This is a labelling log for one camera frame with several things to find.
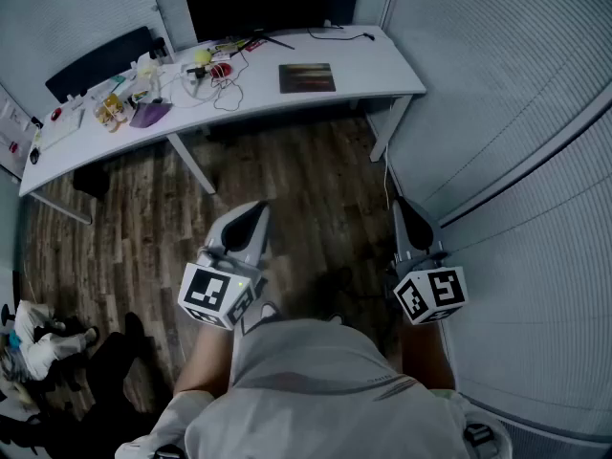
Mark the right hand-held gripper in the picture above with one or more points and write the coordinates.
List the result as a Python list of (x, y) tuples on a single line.
[(447, 287)]

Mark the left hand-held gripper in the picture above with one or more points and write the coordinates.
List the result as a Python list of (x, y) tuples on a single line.
[(205, 290)]

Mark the dark square tablet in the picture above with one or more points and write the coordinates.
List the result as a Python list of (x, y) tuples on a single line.
[(307, 78)]

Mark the person's right forearm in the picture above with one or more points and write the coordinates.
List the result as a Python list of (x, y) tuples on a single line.
[(425, 356)]

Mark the person's left forearm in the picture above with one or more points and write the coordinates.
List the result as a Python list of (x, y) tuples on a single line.
[(205, 361)]

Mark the person's white shoe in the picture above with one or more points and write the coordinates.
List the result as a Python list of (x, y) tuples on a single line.
[(260, 316)]

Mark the white desk leg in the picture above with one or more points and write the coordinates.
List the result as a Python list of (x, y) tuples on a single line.
[(193, 165), (389, 127)]

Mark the black box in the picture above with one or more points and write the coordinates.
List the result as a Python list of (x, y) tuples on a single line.
[(92, 181)]

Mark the white power strip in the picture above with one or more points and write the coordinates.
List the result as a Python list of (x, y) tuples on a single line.
[(191, 77)]

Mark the red and white round case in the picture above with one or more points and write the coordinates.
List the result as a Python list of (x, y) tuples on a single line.
[(221, 70)]

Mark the yellow snack pack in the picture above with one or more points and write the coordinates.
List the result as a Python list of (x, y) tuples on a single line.
[(110, 110)]

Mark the person's white shirt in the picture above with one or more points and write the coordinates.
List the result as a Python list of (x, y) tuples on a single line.
[(315, 399)]

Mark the clear plastic bag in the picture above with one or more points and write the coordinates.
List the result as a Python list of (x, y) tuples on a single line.
[(143, 81)]

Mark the yellow round toy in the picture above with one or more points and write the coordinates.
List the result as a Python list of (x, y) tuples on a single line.
[(203, 56)]

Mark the black swivel chair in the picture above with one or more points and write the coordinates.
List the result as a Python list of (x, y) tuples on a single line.
[(115, 371)]

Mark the yellow snack packet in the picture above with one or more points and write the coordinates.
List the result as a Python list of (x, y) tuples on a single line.
[(225, 46)]

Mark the red snack packet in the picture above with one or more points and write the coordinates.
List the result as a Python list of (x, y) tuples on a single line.
[(255, 43)]

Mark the green small item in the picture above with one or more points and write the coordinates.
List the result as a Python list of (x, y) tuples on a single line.
[(117, 80)]

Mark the black bottle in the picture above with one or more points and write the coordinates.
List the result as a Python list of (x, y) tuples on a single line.
[(159, 47)]

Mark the white keyboard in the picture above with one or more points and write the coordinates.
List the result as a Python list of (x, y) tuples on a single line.
[(62, 129)]

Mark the black office chair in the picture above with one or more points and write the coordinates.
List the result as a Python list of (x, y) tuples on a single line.
[(98, 62)]

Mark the black computer monitor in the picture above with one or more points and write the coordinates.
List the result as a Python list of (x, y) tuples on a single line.
[(253, 3)]

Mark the black chair back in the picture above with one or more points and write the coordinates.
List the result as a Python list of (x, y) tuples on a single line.
[(342, 7)]

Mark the white wall board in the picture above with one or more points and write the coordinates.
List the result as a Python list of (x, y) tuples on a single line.
[(12, 127)]

